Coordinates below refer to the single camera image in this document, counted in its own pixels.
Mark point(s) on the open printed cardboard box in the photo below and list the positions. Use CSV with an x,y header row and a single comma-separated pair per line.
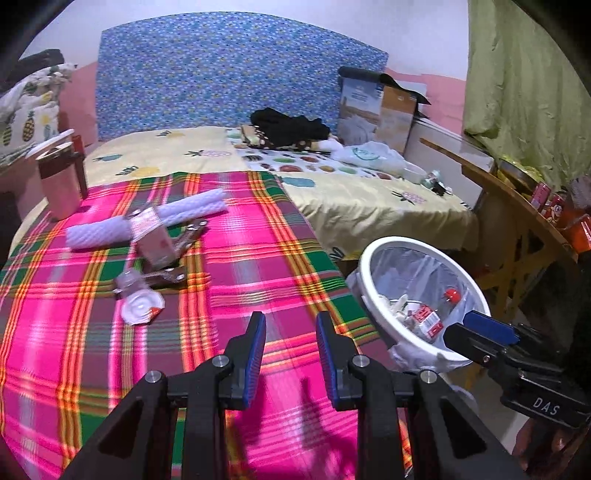
x,y
360,110

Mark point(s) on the white plastic bag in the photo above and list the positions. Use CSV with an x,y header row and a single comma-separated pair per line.
x,y
369,154

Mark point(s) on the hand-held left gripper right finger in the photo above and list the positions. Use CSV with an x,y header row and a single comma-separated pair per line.
x,y
330,369

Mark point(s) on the white cabinet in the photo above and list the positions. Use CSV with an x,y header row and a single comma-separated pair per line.
x,y
438,138

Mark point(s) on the pink pitcher with brown lid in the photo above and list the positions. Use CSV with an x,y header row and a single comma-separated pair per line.
x,y
57,189

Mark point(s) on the red drink can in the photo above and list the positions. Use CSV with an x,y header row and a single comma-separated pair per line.
x,y
541,196
555,210

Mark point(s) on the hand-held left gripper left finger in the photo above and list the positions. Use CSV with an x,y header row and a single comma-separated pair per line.
x,y
254,364

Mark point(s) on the small clear plastic cup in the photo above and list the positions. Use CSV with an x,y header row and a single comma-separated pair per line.
x,y
127,282

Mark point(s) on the pink storage box white lid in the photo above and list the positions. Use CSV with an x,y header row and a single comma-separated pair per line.
x,y
51,141

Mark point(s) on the brown polka dot cloth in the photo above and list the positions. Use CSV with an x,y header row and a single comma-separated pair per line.
x,y
277,144

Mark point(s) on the small bottle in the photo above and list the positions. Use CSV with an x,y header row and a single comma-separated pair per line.
x,y
431,177

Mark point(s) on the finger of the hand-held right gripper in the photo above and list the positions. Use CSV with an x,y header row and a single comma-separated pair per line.
x,y
466,344
489,325

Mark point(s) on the black folded clothing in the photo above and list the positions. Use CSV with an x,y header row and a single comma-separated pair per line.
x,y
41,62

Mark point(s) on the pineapple print quilt pile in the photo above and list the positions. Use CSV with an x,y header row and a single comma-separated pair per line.
x,y
27,115

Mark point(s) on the green curtain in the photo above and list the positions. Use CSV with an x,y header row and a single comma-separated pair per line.
x,y
521,83

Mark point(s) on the white trash bin with liner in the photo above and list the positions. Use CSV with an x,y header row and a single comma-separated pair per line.
x,y
369,277

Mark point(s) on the white yogurt cup lid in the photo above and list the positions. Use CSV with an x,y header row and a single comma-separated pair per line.
x,y
141,308

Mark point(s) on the blue floral headboard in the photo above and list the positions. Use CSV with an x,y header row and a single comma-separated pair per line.
x,y
221,74

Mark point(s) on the white fruit print blanket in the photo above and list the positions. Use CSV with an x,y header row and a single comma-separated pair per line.
x,y
295,161

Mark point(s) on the yellow pineapple print bedsheet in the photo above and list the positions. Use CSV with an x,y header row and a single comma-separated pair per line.
x,y
369,203

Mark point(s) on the white plastic container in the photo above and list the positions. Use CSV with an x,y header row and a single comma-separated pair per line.
x,y
415,174

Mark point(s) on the round metal tin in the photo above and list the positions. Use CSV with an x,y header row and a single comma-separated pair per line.
x,y
519,170

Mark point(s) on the wooden table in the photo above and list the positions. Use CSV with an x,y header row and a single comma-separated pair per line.
x,y
508,194

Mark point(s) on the orange snack packet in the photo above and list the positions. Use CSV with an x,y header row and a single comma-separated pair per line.
x,y
577,230

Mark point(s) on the pink green plaid tablecloth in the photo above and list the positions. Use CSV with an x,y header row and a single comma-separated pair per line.
x,y
254,240

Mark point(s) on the black garment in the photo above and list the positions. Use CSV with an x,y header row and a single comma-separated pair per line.
x,y
286,127

